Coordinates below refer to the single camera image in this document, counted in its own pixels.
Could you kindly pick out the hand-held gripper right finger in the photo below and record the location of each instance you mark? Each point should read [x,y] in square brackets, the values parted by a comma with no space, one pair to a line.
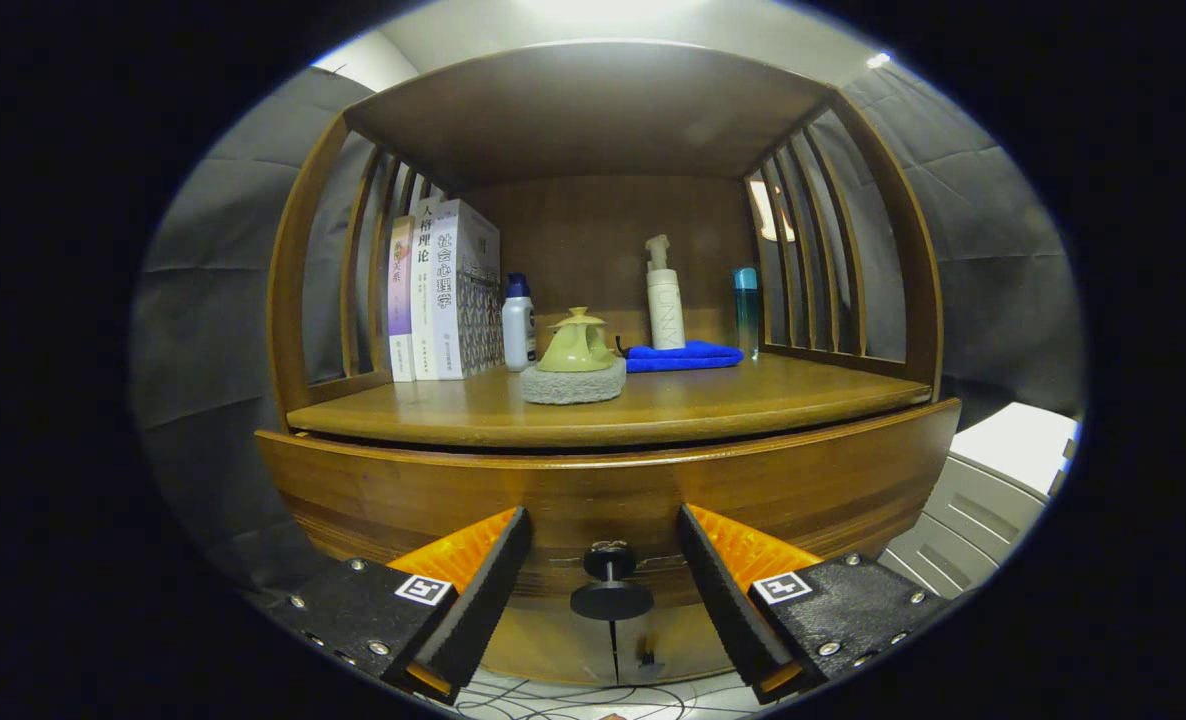
[725,600]

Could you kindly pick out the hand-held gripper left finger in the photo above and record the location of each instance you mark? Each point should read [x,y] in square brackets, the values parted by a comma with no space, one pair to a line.
[483,600]

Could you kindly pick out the wooden drawer with black knob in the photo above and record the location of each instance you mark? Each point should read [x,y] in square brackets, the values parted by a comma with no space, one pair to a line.
[603,490]

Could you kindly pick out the wooden cabinet door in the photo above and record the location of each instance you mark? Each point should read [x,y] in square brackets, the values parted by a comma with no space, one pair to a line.
[673,642]
[553,648]

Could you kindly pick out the wooden countertop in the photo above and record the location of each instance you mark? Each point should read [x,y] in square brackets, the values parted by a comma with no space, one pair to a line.
[733,395]

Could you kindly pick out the brown wooden cabinet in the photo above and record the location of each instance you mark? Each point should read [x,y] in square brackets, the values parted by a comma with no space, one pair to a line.
[593,110]

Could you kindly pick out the blue folded cloth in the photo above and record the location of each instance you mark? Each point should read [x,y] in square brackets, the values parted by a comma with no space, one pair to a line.
[688,356]

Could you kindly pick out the white bottle with blue cap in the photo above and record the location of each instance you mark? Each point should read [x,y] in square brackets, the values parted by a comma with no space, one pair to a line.
[518,330]

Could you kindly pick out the clear bottle with teal cap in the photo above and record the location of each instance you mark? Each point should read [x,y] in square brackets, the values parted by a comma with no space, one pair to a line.
[746,310]

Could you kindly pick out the white pump bottle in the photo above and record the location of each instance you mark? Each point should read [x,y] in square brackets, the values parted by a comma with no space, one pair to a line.
[665,310]

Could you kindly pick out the white spine book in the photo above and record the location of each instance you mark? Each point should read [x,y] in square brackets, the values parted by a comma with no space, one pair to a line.
[424,300]

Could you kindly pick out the purple spine book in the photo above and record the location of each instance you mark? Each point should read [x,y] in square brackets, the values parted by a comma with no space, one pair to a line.
[402,300]

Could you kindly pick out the white patterned cover book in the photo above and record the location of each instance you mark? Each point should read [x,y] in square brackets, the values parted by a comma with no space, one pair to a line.
[473,280]

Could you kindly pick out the small ceiling light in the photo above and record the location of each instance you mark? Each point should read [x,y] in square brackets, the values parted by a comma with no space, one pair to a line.
[878,60]

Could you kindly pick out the large ceiling light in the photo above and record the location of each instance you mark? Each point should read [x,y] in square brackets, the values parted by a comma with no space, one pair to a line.
[603,6]

